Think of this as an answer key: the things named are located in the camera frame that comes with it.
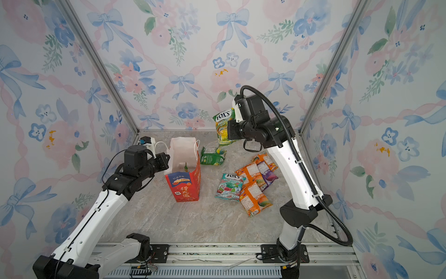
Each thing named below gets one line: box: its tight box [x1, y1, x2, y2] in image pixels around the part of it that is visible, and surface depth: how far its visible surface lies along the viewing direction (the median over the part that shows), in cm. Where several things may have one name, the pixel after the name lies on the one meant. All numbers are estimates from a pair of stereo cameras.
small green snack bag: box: [200, 146, 228, 166], surface depth 105 cm
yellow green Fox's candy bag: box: [212, 108, 237, 155], surface depth 71 cm
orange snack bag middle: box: [234, 162, 268, 192], surface depth 96 cm
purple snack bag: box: [256, 161, 279, 187], surface depth 97 cm
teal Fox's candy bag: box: [214, 173, 247, 202], surface depth 93 cm
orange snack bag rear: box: [250, 152, 279, 172], surface depth 103 cm
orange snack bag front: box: [238, 187, 273, 218], surface depth 87 cm
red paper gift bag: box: [164, 137, 202, 203], surface depth 83 cm
